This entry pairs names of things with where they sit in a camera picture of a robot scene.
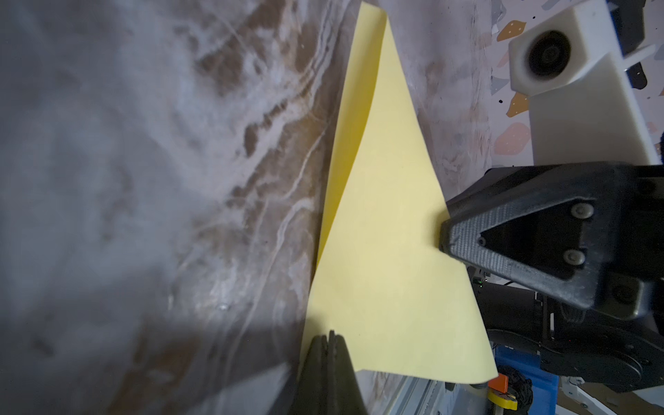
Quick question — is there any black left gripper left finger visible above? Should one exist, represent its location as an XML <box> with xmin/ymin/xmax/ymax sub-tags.
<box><xmin>289</xmin><ymin>335</ymin><xmax>328</xmax><ymax>415</ymax></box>

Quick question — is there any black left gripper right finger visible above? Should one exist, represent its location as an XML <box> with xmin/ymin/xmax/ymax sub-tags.
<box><xmin>328</xmin><ymin>331</ymin><xmax>368</xmax><ymax>415</ymax></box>

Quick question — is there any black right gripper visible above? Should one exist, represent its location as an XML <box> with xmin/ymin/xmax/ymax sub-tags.
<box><xmin>439</xmin><ymin>162</ymin><xmax>663</xmax><ymax>392</ymax></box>

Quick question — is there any yellow square paper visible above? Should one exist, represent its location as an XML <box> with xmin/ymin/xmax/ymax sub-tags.
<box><xmin>304</xmin><ymin>3</ymin><xmax>497</xmax><ymax>384</ymax></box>

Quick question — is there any aluminium mounting rail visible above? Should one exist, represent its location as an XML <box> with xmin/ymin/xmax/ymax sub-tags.
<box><xmin>384</xmin><ymin>377</ymin><xmax>456</xmax><ymax>415</ymax></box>

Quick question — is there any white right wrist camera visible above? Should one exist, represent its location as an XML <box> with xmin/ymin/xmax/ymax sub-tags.
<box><xmin>508</xmin><ymin>1</ymin><xmax>661</xmax><ymax>165</ymax></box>

